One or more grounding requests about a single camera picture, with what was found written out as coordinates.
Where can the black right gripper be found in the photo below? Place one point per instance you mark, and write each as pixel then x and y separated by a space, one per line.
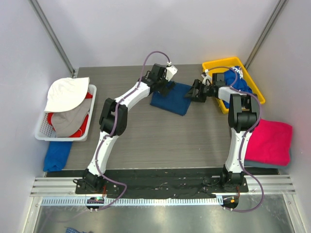
pixel 200 90

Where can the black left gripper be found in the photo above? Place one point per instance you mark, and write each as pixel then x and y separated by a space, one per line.
pixel 163 85

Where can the dark blue mickey t shirt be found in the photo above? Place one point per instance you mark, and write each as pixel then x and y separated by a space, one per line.
pixel 175 101

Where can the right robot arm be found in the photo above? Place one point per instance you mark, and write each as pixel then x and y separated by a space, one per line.
pixel 243 118

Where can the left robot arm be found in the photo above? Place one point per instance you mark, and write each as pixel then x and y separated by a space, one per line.
pixel 113 122

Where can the yellow plastic tray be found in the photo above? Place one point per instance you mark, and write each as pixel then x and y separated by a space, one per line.
pixel 220 66

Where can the royal blue t shirt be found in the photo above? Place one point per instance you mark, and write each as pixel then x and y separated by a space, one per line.
pixel 235 75

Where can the grey folded t shirt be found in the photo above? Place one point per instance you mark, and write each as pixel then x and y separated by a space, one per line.
pixel 264 165

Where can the pink folded t shirt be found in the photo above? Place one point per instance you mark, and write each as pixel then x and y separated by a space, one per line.
pixel 270 142

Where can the red t shirt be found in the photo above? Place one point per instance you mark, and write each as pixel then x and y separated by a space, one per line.
pixel 80 132

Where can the white t shirt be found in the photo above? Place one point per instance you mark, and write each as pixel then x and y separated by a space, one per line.
pixel 66 93

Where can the blue folded t shirt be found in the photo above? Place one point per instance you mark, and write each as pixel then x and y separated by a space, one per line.
pixel 57 156

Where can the white plastic laundry basket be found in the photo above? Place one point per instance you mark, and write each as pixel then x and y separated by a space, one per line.
pixel 45 132

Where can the checkered cloth bottom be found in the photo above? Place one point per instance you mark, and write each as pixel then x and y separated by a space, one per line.
pixel 73 230

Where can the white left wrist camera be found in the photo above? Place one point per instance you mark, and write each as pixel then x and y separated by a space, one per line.
pixel 171 70

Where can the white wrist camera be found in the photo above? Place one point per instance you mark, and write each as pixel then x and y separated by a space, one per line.
pixel 171 70
pixel 207 79

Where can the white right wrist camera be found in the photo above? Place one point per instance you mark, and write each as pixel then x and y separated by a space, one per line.
pixel 207 79

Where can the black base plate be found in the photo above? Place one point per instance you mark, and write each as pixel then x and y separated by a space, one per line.
pixel 185 183

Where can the aluminium frame post right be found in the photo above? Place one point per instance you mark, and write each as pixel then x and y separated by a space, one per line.
pixel 280 5

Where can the aluminium frame post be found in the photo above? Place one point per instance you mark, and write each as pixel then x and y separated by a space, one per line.
pixel 280 5
pixel 50 32

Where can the aluminium frame post left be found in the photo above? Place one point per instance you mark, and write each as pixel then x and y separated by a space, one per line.
pixel 50 32

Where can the slotted cable duct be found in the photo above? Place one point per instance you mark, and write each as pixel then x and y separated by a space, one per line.
pixel 96 201

